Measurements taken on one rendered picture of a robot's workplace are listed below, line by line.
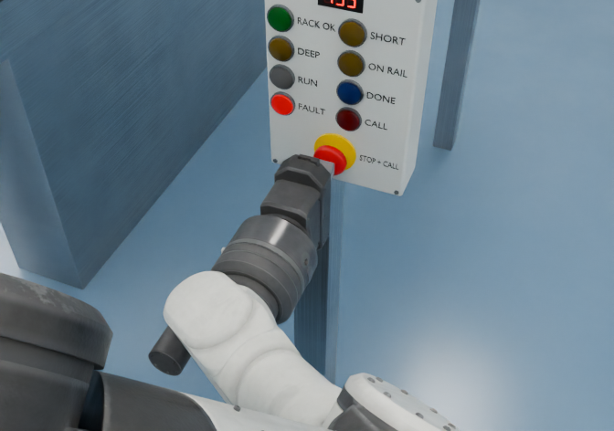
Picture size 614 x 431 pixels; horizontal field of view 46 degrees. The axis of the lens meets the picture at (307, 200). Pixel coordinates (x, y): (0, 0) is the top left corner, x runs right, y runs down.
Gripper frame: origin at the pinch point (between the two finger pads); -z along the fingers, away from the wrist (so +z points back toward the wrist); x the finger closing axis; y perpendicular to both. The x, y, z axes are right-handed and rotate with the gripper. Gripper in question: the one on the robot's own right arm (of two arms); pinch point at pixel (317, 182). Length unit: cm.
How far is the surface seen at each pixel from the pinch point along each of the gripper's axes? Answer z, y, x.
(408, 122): -5.7, -8.3, 6.6
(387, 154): -5.7, -6.4, 1.6
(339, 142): -5.4, -0.6, 1.8
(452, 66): -122, 6, -57
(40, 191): -32, 78, -54
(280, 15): -4.9, 6.1, 16.9
